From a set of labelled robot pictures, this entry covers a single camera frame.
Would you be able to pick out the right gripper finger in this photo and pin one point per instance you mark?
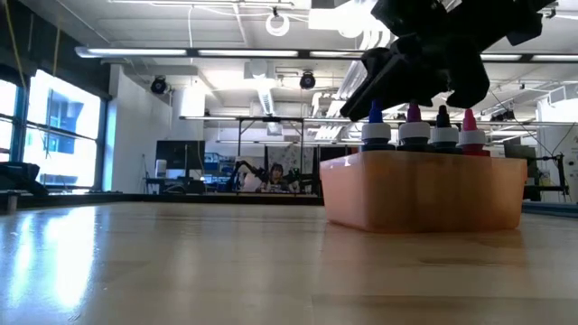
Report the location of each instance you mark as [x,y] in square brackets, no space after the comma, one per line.
[406,79]
[375,67]

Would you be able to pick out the large bottle purple cap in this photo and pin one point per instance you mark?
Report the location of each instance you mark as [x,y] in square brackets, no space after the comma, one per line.
[414,132]

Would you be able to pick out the large bottle blue cap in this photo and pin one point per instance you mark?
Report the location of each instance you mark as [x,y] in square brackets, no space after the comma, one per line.
[376,133]

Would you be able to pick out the large bottle black cap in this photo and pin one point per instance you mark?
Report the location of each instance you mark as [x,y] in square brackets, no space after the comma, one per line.
[444,134]

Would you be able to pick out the large bottle pink cap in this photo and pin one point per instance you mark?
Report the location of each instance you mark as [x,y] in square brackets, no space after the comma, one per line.
[472,135]

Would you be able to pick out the orange translucent plastic bin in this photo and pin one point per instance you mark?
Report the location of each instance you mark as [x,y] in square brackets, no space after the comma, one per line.
[420,194]

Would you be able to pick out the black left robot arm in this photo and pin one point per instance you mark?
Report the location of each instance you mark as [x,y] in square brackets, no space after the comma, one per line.
[20,178]

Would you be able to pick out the background black robot arm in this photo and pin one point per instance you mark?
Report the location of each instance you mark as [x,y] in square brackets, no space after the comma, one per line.
[253,170]

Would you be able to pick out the black round ceiling lamp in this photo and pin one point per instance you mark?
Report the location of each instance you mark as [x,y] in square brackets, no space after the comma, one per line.
[307,80]
[159,85]

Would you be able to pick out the black framed rack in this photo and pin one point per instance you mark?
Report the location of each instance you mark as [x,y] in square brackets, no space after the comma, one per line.
[271,119]

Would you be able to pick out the person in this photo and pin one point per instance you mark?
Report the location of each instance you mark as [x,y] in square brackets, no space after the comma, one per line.
[276,173]

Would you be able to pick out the black background stand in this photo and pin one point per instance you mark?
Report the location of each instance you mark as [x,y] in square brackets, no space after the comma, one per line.
[560,180]

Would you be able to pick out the background black monitor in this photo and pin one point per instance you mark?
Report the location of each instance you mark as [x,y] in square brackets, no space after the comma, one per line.
[180,153]

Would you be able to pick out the long ceiling light strip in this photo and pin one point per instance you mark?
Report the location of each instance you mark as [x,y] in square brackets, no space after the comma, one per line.
[135,52]

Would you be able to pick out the silver air duct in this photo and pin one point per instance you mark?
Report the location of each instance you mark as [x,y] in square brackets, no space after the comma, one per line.
[267,97]

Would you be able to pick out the black aluminium table frame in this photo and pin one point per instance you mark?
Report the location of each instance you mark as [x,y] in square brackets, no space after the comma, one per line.
[180,198]

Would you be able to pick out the large glass window wall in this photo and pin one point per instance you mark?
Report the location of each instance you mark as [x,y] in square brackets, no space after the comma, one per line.
[63,135]

